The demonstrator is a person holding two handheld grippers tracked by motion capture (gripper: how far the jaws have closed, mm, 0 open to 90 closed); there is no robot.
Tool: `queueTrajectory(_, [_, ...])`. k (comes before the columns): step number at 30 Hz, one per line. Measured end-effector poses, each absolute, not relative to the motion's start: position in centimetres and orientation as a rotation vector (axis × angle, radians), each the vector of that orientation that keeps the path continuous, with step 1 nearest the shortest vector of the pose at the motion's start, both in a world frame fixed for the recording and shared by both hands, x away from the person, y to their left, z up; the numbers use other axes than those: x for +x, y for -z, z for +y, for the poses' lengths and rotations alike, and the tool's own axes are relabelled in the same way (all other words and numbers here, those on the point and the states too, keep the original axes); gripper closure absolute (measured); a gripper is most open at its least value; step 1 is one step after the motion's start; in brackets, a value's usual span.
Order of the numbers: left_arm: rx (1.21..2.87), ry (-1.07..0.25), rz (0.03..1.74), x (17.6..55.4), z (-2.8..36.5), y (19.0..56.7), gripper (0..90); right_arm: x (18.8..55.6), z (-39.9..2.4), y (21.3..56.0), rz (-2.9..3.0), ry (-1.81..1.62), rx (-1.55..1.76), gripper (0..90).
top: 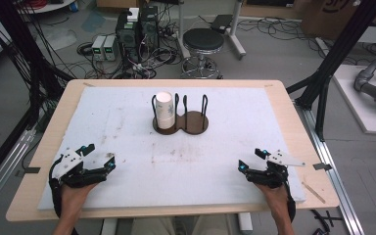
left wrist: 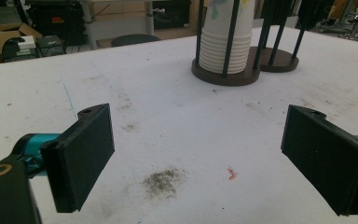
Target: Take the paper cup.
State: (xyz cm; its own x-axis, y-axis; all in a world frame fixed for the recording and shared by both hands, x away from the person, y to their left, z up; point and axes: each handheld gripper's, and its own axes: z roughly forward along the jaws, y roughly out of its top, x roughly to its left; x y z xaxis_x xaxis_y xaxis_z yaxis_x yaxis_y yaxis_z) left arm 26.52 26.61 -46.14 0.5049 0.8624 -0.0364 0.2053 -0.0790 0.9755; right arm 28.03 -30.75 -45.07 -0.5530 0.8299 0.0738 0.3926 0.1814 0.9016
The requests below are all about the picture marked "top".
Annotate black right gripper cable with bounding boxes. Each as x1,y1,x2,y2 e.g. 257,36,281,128
285,180,298,223

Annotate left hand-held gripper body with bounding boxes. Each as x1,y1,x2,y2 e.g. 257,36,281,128
50,148,109,189

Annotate aluminium rail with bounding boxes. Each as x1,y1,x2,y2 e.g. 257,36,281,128
0,128,37,219
295,102,366,235

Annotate person's beige trousers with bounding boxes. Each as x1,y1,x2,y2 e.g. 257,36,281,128
130,214,239,235

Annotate small white box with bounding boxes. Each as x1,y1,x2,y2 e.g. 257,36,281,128
126,7,140,24

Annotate black round stool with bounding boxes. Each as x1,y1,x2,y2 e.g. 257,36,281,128
180,27,225,79

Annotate black computer tower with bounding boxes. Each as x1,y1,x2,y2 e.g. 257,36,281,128
139,5,161,50
115,11,141,63

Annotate black floor cables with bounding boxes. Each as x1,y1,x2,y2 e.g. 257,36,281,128
238,16,327,60

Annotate white table leg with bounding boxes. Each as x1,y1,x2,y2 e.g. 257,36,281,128
238,212,254,234
100,217,119,235

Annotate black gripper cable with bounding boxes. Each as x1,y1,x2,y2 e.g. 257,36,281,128
285,180,298,223
48,155,63,219

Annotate black frame post with cables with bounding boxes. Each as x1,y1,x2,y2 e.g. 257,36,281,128
0,0,74,131

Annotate grey bench power supply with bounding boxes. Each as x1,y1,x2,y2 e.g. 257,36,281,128
103,34,118,62
91,34,108,62

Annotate white foam mat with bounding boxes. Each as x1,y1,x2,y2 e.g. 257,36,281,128
37,85,307,212

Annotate cardboard box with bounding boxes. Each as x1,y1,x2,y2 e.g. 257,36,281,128
300,0,376,41

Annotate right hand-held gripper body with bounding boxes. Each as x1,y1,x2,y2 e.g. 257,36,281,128
246,149,306,189

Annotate white stand frame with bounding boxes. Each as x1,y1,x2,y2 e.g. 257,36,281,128
175,0,248,62

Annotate black flat device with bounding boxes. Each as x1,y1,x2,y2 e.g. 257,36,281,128
210,14,234,34

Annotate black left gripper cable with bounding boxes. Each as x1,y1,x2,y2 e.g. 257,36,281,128
48,155,63,219

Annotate stack of white paper cups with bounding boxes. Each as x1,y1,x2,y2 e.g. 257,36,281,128
155,91,175,130

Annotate white platform board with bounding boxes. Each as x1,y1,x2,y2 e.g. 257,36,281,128
332,64,376,135

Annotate thin wooden stick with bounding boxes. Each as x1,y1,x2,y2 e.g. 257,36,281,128
302,181,327,205

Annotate person's right hand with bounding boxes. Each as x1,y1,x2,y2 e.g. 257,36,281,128
255,182,291,217

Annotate person's left hand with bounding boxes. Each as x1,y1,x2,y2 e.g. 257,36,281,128
60,182,100,214

